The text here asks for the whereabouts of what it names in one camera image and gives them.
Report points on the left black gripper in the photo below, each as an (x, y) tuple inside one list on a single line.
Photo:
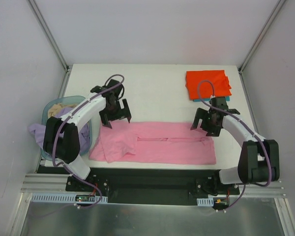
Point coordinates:
[(116, 116)]

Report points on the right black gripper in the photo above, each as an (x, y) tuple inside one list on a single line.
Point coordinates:
[(207, 125)]

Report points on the pink t shirt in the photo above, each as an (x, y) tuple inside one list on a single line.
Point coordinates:
[(154, 142)]

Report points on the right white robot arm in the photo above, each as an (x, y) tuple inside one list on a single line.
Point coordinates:
[(259, 157)]

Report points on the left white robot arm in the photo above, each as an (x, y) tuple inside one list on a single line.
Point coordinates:
[(61, 140)]

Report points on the folded teal t shirt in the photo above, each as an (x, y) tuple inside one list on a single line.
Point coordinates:
[(208, 99)]

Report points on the folded orange t shirt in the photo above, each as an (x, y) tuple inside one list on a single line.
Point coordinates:
[(213, 82)]

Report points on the teal plastic basket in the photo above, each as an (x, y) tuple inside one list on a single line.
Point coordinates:
[(66, 100)]

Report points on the beige t shirt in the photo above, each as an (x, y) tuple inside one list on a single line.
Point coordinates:
[(60, 109)]

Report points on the lavender t shirt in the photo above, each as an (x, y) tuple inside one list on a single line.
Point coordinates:
[(38, 131)]

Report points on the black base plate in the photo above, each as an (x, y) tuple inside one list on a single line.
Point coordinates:
[(157, 186)]

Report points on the right white cable duct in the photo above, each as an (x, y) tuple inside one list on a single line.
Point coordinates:
[(205, 202)]

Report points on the white cable duct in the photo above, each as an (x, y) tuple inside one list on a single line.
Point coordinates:
[(67, 198), (205, 202)]

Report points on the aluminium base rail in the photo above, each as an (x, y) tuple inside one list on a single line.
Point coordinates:
[(58, 183)]

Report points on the left white cable duct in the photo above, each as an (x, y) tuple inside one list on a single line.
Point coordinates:
[(67, 198)]

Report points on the left aluminium frame post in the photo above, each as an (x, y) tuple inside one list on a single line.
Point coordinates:
[(46, 30)]

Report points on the aluminium frame post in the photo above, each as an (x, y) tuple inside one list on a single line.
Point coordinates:
[(262, 34), (46, 30)]

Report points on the right aluminium frame post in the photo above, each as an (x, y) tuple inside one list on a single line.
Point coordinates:
[(262, 34)]

